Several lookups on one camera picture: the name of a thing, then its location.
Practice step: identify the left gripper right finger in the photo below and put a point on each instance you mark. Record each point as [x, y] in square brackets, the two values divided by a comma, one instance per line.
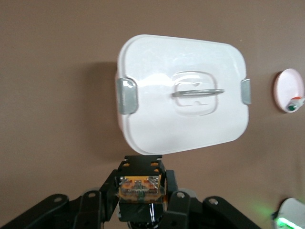
[178, 210]

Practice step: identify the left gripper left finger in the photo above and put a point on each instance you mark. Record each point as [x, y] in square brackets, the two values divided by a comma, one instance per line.
[95, 210]

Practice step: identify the black and orange switch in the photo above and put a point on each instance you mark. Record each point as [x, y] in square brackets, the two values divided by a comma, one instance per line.
[138, 188]

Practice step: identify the white lidded storage box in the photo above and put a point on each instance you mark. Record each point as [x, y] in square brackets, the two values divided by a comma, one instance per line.
[181, 119]

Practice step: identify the brown table mat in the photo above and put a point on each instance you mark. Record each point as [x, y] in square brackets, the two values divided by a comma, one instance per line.
[47, 71]

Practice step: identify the small green orange item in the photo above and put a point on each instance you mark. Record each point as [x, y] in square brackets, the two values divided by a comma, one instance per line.
[291, 107]

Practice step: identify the pink round plate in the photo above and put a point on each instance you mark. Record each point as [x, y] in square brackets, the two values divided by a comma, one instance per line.
[288, 86]

